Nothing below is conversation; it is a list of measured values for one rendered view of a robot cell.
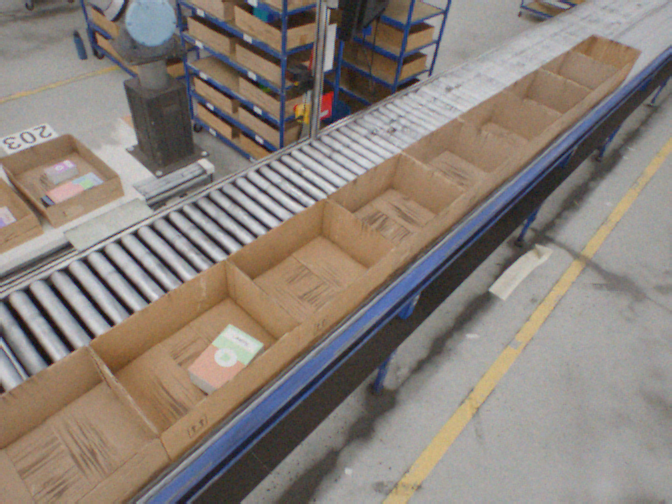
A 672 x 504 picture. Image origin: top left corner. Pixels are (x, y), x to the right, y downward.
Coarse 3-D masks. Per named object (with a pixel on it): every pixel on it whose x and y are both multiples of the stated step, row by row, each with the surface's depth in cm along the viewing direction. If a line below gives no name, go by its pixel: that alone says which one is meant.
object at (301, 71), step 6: (294, 66) 194; (300, 66) 194; (306, 66) 196; (288, 72) 191; (294, 72) 190; (300, 72) 192; (306, 72) 194; (288, 78) 193; (294, 78) 191; (300, 78) 193; (306, 78) 196; (294, 84) 200; (300, 84) 198; (300, 90) 199
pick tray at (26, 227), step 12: (0, 180) 167; (0, 192) 172; (12, 192) 162; (0, 204) 168; (12, 204) 168; (24, 204) 157; (24, 216) 165; (0, 228) 148; (12, 228) 151; (24, 228) 154; (36, 228) 158; (0, 240) 150; (12, 240) 154; (24, 240) 157; (0, 252) 153
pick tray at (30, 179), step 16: (48, 144) 183; (64, 144) 188; (80, 144) 184; (0, 160) 172; (16, 160) 176; (32, 160) 181; (48, 160) 186; (64, 160) 188; (80, 160) 189; (96, 160) 180; (16, 176) 179; (32, 176) 180; (80, 176) 182; (112, 176) 177; (32, 192) 174; (96, 192) 168; (112, 192) 173; (48, 208) 157; (64, 208) 161; (80, 208) 166; (96, 208) 172; (64, 224) 165
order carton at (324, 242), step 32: (288, 224) 137; (320, 224) 152; (352, 224) 142; (256, 256) 134; (288, 256) 148; (320, 256) 149; (352, 256) 150; (384, 256) 129; (288, 288) 138; (320, 288) 140; (352, 288) 124; (320, 320) 120
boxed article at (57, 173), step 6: (66, 162) 181; (48, 168) 177; (54, 168) 178; (60, 168) 178; (66, 168) 179; (72, 168) 180; (48, 174) 176; (54, 174) 176; (60, 174) 177; (66, 174) 179; (72, 174) 181; (54, 180) 177; (60, 180) 179
